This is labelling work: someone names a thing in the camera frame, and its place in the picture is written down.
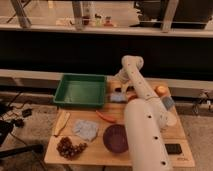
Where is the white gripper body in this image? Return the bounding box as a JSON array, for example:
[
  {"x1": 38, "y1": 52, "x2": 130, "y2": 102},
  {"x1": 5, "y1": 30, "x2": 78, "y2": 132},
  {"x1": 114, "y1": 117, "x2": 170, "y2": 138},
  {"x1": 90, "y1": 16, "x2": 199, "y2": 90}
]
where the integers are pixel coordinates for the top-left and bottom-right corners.
[{"x1": 115, "y1": 69, "x2": 129, "y2": 84}]

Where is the black handled brush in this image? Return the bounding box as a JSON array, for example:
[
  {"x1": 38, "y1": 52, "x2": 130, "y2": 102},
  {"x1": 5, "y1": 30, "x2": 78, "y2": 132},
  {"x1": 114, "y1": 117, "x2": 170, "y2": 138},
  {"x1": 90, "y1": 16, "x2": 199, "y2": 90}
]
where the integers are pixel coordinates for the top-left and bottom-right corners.
[{"x1": 115, "y1": 86, "x2": 134, "y2": 93}]

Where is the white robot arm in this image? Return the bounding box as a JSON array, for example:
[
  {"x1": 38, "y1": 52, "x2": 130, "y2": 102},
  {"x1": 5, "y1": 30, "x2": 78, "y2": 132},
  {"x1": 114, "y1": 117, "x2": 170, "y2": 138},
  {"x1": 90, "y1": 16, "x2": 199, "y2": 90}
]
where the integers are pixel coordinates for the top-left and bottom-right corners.
[{"x1": 115, "y1": 55, "x2": 173, "y2": 171}]

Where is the white plastic cup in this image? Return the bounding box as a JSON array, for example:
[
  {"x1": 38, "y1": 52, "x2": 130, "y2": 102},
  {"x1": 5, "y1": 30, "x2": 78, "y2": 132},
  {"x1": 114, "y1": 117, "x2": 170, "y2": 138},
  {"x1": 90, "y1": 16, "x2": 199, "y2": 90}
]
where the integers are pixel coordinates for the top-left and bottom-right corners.
[{"x1": 167, "y1": 112, "x2": 177, "y2": 126}]

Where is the orange bowl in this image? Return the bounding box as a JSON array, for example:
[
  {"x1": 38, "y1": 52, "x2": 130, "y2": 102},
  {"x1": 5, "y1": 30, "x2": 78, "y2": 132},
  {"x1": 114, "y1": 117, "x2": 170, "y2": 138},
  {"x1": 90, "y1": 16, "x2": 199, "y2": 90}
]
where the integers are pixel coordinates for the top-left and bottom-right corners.
[{"x1": 127, "y1": 95, "x2": 138, "y2": 102}]

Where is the small blue sponge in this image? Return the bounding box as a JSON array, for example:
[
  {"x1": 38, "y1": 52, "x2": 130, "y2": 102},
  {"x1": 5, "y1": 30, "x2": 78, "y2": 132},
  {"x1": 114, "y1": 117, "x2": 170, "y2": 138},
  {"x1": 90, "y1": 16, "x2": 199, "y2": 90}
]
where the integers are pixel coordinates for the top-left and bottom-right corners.
[{"x1": 110, "y1": 93, "x2": 127, "y2": 103}]

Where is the green plastic tray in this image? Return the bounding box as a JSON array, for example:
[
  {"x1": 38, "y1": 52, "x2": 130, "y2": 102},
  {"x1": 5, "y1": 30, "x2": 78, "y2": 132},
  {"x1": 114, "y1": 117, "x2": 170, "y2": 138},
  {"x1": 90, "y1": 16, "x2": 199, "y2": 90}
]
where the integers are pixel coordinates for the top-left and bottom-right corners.
[{"x1": 53, "y1": 74, "x2": 107, "y2": 108}]

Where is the orange carrot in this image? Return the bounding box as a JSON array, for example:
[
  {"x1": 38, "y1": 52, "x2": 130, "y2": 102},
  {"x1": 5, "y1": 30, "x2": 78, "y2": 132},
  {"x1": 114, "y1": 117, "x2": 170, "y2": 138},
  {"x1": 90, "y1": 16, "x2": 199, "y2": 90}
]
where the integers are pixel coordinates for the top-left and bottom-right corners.
[{"x1": 96, "y1": 110, "x2": 116, "y2": 123}]

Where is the purple bowl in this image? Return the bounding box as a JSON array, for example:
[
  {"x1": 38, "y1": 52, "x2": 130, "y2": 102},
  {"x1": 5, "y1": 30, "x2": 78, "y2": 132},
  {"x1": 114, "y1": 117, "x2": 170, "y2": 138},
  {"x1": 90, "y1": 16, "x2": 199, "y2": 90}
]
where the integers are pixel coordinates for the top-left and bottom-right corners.
[{"x1": 103, "y1": 124, "x2": 128, "y2": 154}]

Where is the light blue cloth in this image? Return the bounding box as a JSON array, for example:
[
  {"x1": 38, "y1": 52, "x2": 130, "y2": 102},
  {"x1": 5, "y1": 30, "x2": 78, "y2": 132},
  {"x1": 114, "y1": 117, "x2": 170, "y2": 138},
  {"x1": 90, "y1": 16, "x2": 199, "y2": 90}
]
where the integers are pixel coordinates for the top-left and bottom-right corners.
[{"x1": 72, "y1": 119, "x2": 99, "y2": 142}]

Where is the yellow banana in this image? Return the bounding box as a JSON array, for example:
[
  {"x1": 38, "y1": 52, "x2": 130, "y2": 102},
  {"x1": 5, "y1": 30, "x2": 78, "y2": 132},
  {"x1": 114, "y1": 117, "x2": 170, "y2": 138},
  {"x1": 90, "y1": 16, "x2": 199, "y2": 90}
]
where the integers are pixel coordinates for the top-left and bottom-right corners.
[{"x1": 53, "y1": 111, "x2": 70, "y2": 136}]

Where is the bunch of dark grapes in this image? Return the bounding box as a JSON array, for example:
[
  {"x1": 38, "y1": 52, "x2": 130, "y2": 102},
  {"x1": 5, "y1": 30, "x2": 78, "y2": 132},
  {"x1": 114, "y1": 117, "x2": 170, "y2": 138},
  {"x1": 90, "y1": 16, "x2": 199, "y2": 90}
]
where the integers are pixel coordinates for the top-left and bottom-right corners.
[{"x1": 57, "y1": 137, "x2": 88, "y2": 160}]

